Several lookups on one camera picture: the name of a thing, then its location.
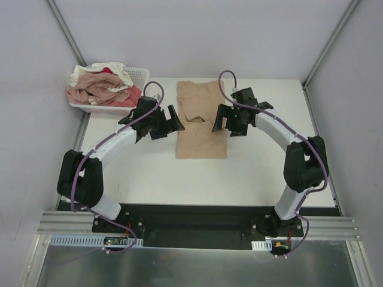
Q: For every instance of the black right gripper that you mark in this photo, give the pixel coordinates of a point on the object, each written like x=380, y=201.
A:
x=228, y=118

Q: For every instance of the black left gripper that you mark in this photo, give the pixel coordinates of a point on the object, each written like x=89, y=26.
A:
x=163, y=126

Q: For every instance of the beige t shirt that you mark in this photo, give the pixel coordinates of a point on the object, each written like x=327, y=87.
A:
x=197, y=109

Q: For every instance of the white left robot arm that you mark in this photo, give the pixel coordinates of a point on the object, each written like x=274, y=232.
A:
x=81, y=178

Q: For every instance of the dusty pink t shirt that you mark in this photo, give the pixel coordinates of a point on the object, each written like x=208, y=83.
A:
x=90, y=90

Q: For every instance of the white t shirt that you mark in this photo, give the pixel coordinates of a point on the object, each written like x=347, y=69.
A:
x=115, y=68

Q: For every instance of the right aluminium corner post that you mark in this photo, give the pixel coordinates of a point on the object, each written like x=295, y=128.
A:
x=331, y=41

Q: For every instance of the aluminium corner post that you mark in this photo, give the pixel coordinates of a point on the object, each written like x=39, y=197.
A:
x=331, y=41
x=65, y=30

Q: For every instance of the aluminium front rail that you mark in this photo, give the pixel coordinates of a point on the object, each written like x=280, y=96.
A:
x=320, y=227

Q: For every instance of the left white cable duct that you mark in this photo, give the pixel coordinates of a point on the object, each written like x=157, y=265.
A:
x=94, y=241

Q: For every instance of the left aluminium corner post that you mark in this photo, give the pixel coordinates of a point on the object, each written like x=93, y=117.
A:
x=65, y=30

